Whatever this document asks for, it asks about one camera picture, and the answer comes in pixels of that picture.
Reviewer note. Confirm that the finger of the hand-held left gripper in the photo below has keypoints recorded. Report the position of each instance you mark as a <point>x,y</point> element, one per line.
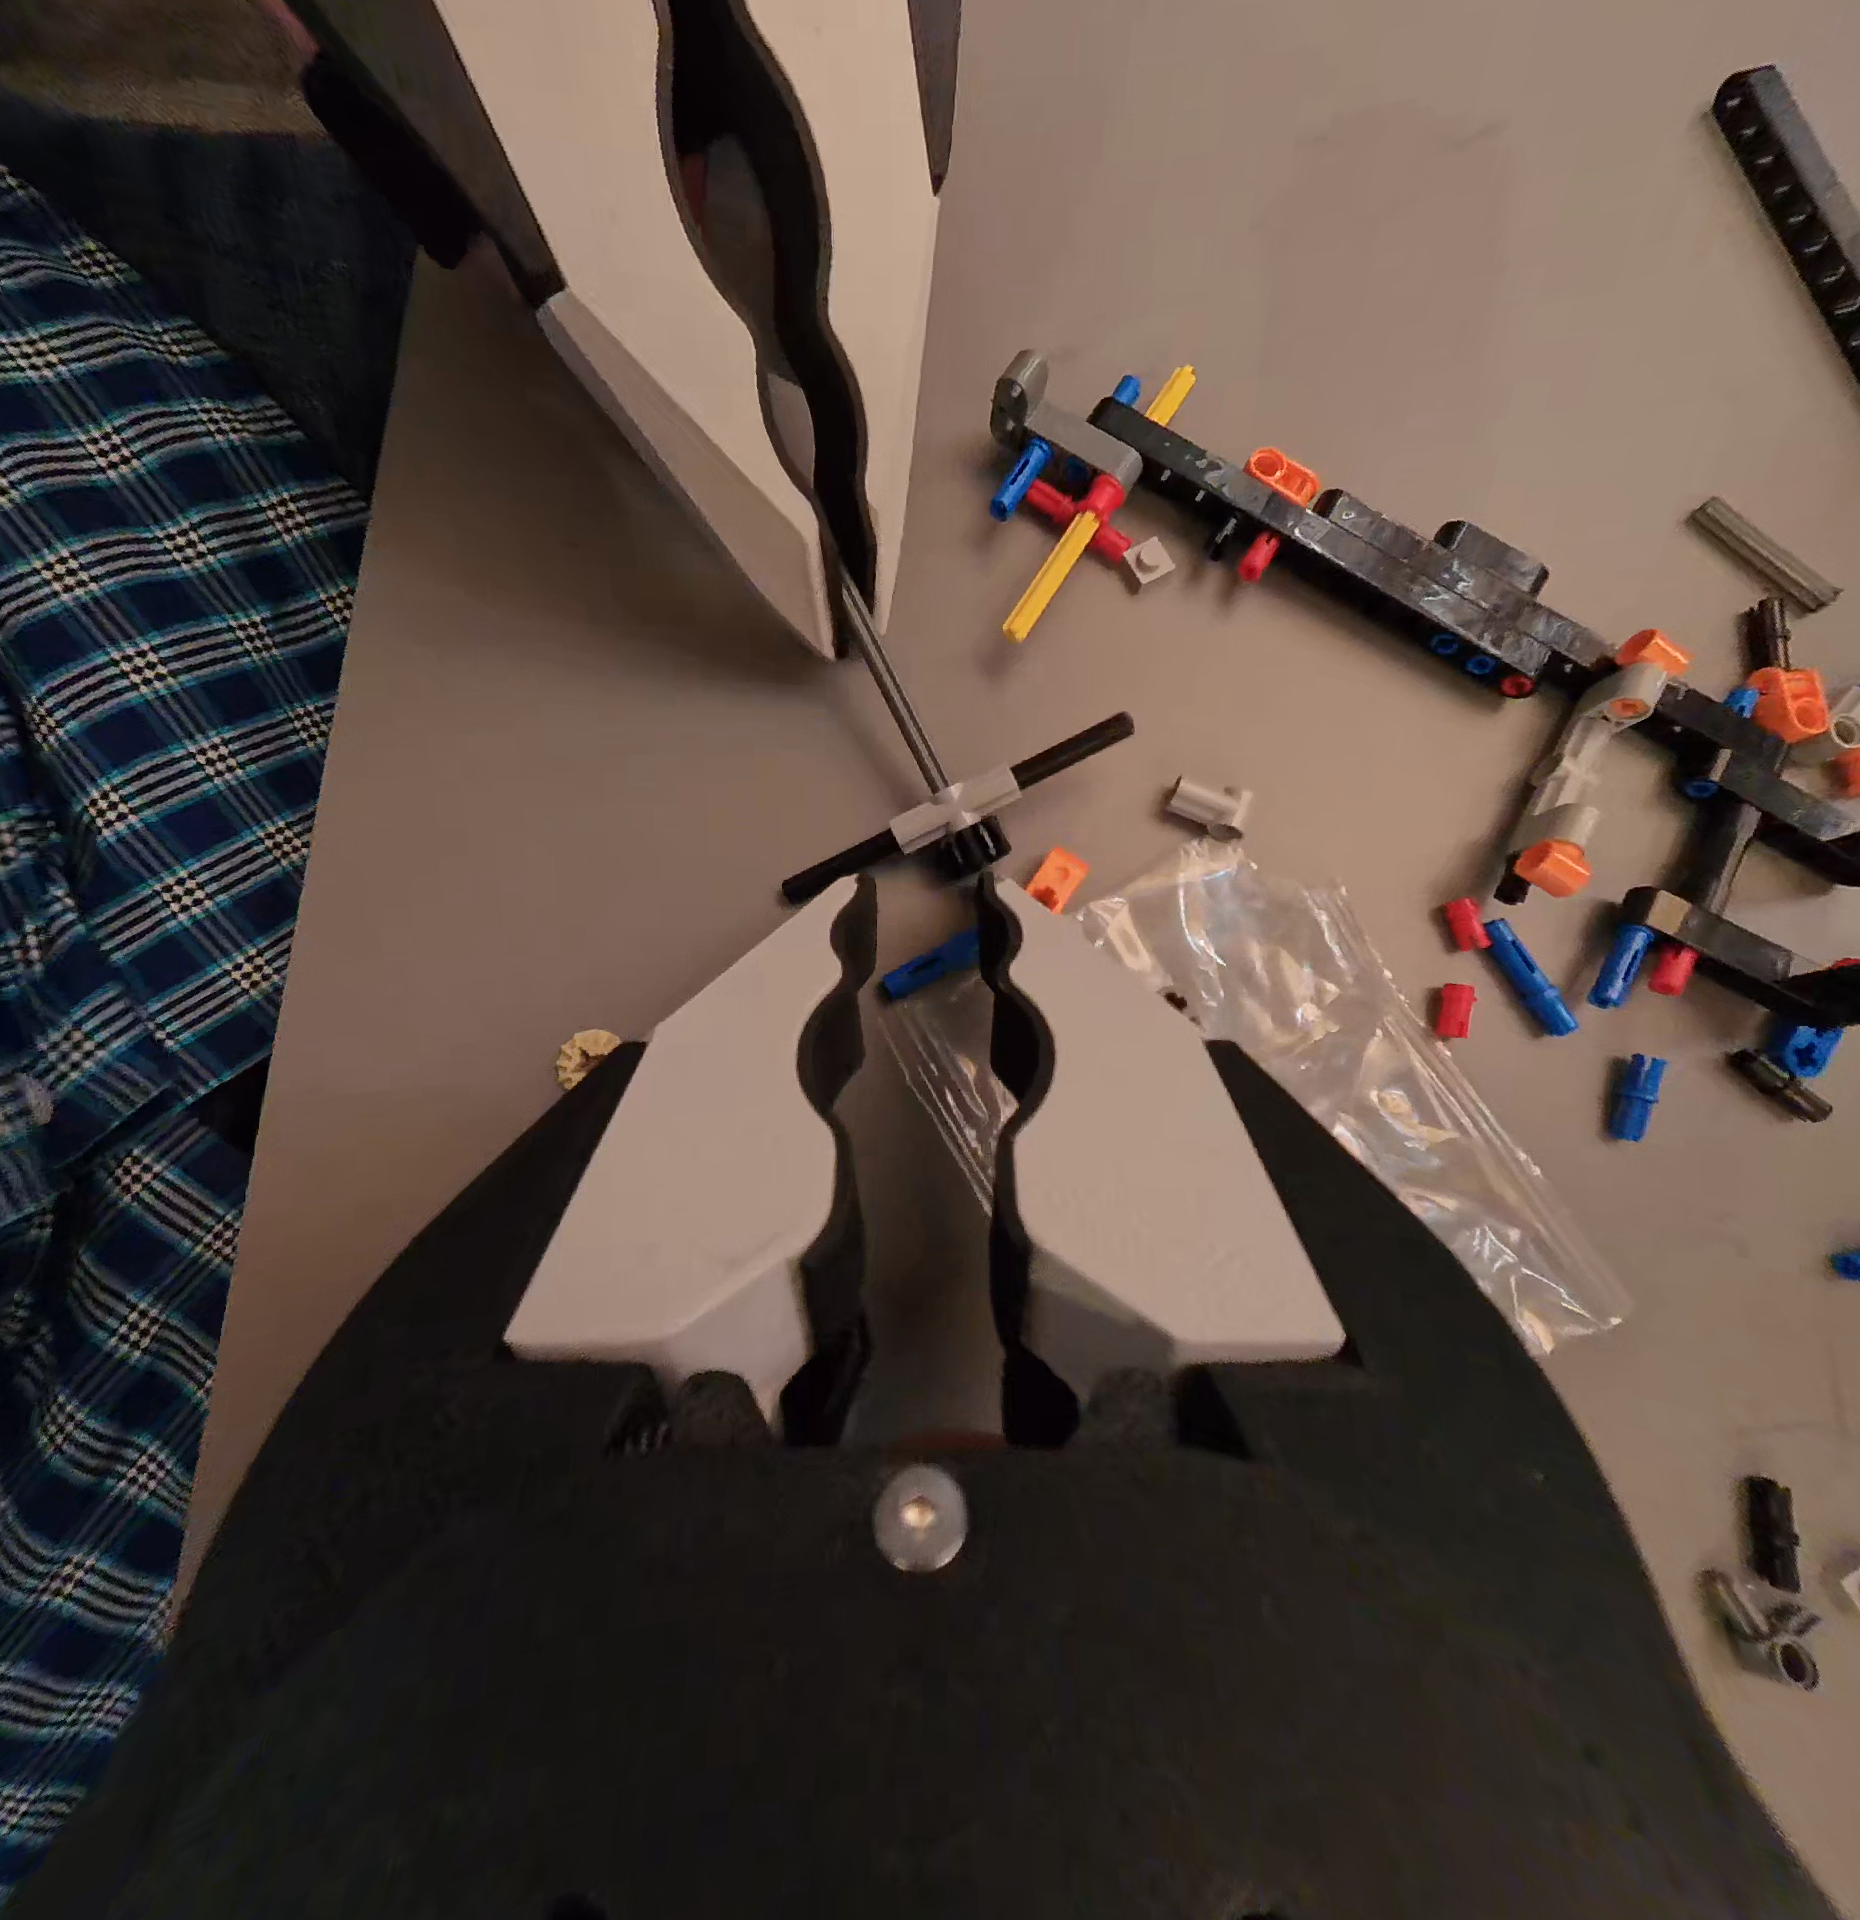
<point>616,227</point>
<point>885,300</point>

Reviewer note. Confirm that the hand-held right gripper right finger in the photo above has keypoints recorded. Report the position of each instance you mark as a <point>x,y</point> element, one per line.
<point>1156,1187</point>

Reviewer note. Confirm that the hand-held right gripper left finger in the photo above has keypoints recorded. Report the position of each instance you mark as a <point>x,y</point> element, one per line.
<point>690,1187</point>

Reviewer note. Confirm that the black axle grey connector assembly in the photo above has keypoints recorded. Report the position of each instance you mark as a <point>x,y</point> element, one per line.
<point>953,811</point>

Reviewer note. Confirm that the black axle with connector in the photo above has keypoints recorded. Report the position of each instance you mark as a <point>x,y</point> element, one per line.
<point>1770,639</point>

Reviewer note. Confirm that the tan lego gear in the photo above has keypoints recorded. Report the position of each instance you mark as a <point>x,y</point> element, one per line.
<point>582,1058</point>

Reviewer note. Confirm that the red lego bush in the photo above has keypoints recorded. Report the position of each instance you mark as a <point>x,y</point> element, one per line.
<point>1466,925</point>
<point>1455,1010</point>

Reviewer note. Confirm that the small grey lego plate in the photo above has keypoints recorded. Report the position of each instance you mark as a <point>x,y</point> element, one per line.
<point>1153,560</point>
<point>1856,1586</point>

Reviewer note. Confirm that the light grey lego pin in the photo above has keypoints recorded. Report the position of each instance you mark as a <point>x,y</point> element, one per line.
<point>1209,809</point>

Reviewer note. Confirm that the black lego pin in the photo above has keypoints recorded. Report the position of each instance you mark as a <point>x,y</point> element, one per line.
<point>1778,1085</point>

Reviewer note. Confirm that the black lego pin connector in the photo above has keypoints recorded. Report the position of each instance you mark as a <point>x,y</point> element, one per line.
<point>1776,1536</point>

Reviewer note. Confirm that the dark grey lego connector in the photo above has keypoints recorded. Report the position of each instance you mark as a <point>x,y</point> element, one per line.
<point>1763,1630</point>

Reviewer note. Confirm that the dark grey lego axle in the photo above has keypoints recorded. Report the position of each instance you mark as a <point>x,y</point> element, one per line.
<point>1763,557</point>

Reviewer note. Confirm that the long black lego beam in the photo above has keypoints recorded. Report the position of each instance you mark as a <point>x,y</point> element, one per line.
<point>1808,227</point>

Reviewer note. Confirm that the large clear plastic bag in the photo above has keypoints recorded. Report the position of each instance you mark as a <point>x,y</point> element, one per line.
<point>1321,1052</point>

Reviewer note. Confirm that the person's plaid shirt torso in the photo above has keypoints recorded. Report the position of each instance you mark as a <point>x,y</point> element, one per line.
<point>119,750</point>

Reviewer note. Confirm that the black lego frame assembly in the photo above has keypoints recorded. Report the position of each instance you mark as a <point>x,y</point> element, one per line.
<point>1396,557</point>

